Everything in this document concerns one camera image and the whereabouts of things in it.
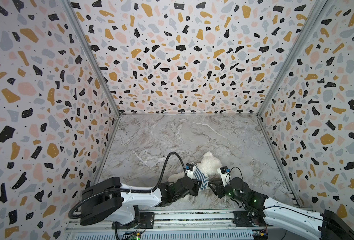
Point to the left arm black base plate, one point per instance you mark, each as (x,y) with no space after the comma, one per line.
(142,221)

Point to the white fluffy teddy bear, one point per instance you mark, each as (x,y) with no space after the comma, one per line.
(209,165)

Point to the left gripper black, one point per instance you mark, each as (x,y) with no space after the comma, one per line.
(195,186)

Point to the blue white striped knit sweater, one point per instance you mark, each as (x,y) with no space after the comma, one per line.
(201,176)

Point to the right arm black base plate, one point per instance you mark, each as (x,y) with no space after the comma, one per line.
(249,219)

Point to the grey vented cable duct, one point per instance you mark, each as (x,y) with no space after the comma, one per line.
(173,235)

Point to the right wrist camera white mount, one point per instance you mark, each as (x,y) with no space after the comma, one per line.
(224,174)

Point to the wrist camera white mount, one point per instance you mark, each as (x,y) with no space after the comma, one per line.
(190,170)
(224,174)

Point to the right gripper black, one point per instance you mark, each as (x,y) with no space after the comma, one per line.
(220,188)

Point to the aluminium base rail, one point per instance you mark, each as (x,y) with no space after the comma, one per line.
(170,220)

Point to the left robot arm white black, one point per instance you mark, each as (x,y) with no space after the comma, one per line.
(113,199)

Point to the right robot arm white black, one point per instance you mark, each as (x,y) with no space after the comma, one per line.
(266,211)

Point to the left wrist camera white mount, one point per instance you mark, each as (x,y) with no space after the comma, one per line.
(190,170)

